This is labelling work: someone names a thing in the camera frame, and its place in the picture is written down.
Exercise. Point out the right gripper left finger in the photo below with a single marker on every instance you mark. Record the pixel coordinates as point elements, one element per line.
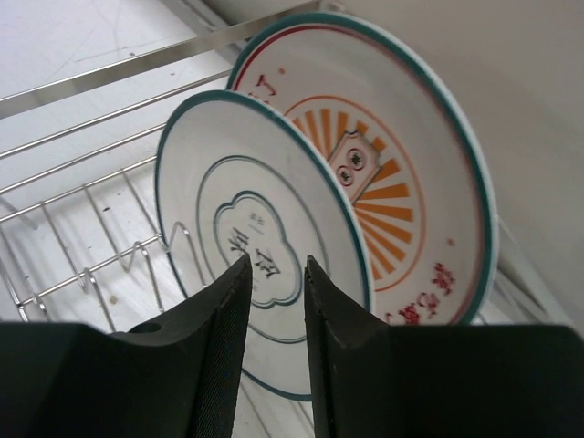
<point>175,375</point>

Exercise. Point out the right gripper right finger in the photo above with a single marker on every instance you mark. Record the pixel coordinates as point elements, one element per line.
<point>371,379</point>

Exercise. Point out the white green-rimmed plate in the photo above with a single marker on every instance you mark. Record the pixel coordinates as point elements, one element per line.
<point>233,177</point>

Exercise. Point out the orange sunburst pattern plate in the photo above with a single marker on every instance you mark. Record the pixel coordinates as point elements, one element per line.
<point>401,147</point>

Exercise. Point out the metal wire dish rack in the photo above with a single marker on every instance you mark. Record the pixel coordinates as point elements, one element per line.
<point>87,85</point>

